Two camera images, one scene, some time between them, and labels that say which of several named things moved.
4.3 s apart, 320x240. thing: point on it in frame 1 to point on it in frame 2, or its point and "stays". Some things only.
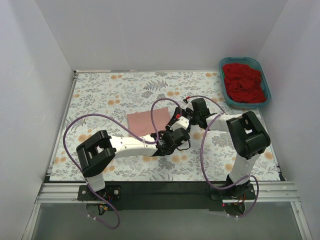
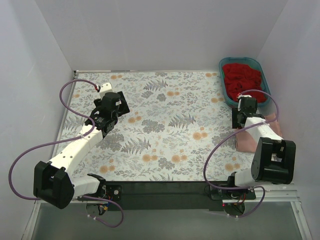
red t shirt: [243, 84] stays
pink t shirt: [141, 123] to [245, 142]
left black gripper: [186, 137] to [123, 103]
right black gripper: [176, 117] to [237, 120]
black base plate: [172, 196] stays
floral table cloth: [100, 101] stays
